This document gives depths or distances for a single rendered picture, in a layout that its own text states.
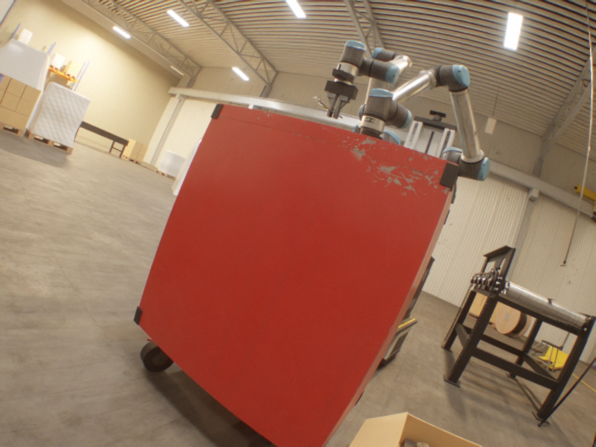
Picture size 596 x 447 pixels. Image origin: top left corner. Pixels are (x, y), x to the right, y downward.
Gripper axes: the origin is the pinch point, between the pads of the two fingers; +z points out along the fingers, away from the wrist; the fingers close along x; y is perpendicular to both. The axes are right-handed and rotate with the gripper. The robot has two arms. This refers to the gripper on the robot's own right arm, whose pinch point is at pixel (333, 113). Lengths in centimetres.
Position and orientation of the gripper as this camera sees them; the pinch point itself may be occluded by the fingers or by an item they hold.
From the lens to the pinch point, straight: 129.4
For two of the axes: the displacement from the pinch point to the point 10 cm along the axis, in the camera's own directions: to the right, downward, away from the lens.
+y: 4.5, -0.5, 8.9
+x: -8.4, -3.7, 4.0
